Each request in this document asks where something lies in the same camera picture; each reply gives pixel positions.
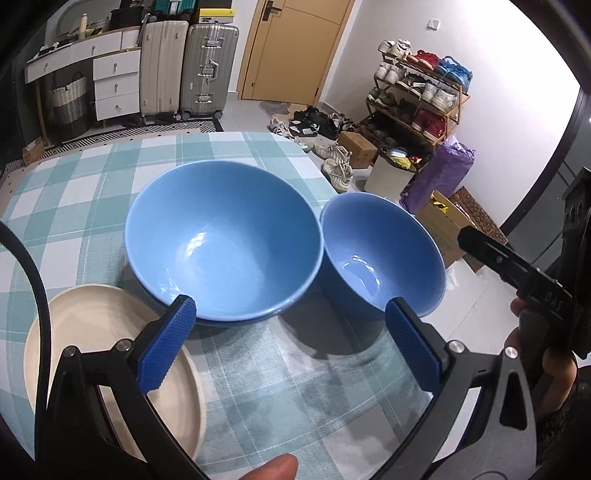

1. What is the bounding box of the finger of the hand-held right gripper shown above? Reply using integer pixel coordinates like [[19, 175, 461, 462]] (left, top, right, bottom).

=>
[[457, 226, 575, 324]]

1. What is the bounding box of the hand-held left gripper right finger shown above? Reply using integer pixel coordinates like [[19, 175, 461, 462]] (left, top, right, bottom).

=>
[[365, 296, 539, 480]]

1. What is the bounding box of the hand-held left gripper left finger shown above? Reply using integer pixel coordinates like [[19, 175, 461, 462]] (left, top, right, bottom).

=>
[[34, 294, 208, 480]]

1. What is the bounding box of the cream plate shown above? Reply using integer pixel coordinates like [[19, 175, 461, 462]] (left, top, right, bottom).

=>
[[23, 284, 208, 469]]

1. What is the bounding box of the large blue bowl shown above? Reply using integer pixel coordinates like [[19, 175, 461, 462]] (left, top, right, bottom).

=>
[[124, 160, 324, 323]]

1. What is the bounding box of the person's right hand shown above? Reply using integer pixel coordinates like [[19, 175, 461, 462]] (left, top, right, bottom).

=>
[[503, 298, 579, 417]]

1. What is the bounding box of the person's left hand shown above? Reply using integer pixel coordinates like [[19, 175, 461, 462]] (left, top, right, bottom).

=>
[[233, 453, 298, 480]]

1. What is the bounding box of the patterned brown box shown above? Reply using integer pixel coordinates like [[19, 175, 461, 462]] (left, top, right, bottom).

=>
[[450, 186, 509, 271]]

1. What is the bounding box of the open cardboard box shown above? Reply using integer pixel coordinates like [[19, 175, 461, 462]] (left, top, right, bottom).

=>
[[416, 189, 476, 268]]

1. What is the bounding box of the checked tablecloth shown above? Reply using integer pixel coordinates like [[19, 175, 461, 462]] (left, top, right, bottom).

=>
[[0, 130, 439, 480]]

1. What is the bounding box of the purple bag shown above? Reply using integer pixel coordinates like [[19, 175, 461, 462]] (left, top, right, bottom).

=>
[[399, 136, 476, 215]]

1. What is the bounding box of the white waste bin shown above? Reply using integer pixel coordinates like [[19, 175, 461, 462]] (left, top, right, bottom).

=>
[[365, 148, 423, 201]]

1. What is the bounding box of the brown cardboard box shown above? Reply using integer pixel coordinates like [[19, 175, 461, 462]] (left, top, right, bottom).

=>
[[339, 130, 379, 169]]

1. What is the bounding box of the shoe rack with shoes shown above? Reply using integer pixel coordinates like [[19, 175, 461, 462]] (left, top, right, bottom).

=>
[[365, 39, 472, 153]]

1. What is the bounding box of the patterned rug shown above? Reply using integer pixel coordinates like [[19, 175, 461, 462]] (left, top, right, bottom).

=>
[[9, 117, 222, 172]]

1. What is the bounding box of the pile of shoes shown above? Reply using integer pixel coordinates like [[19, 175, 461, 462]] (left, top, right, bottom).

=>
[[268, 105, 356, 192]]

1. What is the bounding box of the small cardboard box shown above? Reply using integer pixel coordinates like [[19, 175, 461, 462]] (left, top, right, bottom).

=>
[[21, 138, 47, 167]]

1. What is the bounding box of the woven laundry basket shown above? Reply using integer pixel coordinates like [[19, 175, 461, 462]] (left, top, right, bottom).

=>
[[48, 74, 90, 141]]

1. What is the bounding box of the grey door mat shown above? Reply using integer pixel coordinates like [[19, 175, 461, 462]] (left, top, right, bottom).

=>
[[259, 99, 289, 121]]

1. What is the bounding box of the white drawer unit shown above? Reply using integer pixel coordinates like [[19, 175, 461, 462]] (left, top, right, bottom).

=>
[[92, 48, 141, 121]]

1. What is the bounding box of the beige suitcase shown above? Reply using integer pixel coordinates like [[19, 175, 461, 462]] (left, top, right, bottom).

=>
[[139, 19, 190, 118]]

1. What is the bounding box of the silver suitcase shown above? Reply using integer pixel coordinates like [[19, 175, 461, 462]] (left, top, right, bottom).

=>
[[179, 22, 241, 118]]

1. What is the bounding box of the wooden door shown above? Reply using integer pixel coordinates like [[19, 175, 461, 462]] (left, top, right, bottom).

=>
[[236, 0, 356, 102]]

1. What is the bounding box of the white vanity desk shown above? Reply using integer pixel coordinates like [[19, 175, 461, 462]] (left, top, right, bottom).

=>
[[24, 28, 141, 139]]

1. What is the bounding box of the black bag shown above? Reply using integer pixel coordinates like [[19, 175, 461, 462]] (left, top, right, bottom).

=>
[[111, 4, 144, 28]]

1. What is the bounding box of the yellow black box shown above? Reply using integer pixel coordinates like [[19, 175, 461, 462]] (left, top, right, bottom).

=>
[[193, 7, 234, 25]]

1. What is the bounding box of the oval mirror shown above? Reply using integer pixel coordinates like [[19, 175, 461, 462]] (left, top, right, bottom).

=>
[[55, 0, 121, 34]]

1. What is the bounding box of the black braided cable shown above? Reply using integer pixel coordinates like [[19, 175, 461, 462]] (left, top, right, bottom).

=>
[[0, 220, 51, 416]]

